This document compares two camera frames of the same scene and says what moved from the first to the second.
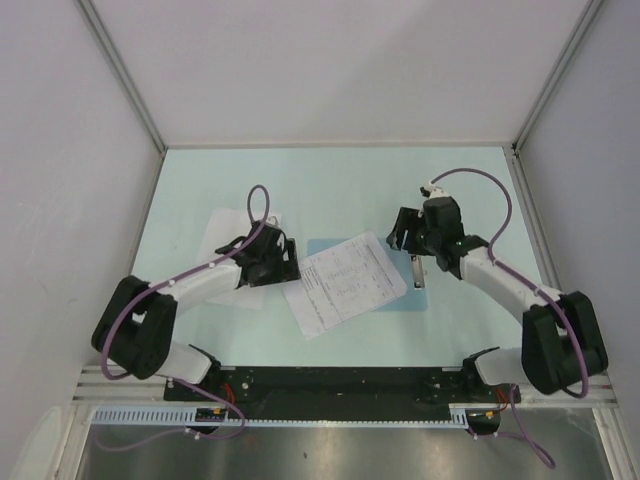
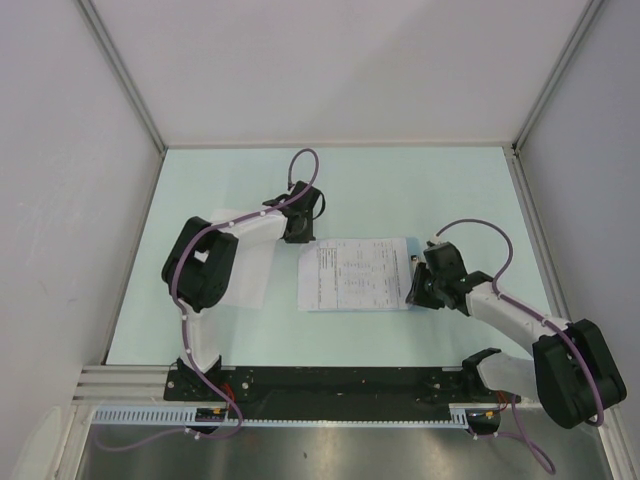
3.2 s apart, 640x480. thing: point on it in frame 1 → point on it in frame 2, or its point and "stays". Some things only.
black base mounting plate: x=340 y=393 stays
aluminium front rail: x=105 y=385 stays
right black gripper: x=407 y=220 → x=416 y=295
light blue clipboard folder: x=412 y=300 → x=356 y=310
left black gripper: x=286 y=270 → x=305 y=237
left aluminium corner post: x=125 y=72 stays
